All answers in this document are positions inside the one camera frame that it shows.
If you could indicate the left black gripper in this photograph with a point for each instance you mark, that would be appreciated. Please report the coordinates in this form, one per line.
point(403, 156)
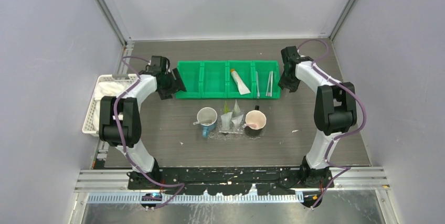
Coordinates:
point(167, 94)

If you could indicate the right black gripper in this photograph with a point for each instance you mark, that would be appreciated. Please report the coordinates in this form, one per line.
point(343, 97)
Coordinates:
point(283, 83)

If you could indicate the green compartment bin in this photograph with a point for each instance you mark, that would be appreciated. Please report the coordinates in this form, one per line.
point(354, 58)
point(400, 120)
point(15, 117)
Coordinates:
point(212, 79)

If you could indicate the blue mug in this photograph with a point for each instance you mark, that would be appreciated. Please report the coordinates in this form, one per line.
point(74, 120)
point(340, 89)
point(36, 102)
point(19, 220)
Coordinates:
point(207, 118)

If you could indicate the pale blue toothbrush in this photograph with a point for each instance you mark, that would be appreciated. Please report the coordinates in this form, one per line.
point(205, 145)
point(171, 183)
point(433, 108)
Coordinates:
point(202, 122)

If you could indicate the dark green mug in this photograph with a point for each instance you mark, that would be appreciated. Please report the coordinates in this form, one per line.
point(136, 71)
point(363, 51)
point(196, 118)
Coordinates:
point(255, 121)

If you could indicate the pale mint toothpaste tube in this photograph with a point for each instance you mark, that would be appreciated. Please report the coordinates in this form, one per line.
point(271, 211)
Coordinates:
point(226, 120)

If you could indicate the pink toothbrush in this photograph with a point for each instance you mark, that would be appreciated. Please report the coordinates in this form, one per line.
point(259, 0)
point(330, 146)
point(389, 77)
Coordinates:
point(251, 125)

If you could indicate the clear plastic bag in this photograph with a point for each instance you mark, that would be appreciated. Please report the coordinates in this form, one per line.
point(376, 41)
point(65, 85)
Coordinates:
point(231, 130)

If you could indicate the white red-cap toothpaste tube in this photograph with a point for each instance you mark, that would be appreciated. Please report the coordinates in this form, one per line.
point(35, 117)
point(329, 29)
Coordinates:
point(236, 121)

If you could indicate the yellow-green toothpaste tube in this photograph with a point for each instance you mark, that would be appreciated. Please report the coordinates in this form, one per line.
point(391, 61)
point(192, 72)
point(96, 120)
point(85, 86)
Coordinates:
point(226, 108)

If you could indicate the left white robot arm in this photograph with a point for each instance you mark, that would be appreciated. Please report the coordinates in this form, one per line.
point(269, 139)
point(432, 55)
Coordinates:
point(119, 116)

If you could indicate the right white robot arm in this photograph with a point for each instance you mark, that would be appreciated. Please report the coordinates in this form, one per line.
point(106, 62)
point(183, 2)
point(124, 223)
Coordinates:
point(335, 110)

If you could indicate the beige toothbrush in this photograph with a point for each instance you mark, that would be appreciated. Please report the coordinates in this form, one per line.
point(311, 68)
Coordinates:
point(268, 84)

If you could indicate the light blue toothbrush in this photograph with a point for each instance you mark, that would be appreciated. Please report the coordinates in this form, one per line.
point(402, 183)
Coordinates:
point(257, 82)

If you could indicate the white orange-print toothpaste tube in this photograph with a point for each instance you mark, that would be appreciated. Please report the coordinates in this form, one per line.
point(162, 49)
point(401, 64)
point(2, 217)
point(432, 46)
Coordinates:
point(241, 86)

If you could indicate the white cloth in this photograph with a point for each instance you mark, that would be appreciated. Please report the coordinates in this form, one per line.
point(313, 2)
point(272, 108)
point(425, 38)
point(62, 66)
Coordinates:
point(106, 88)

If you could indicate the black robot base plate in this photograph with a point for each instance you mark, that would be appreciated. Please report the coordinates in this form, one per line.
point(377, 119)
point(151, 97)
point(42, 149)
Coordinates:
point(230, 181)

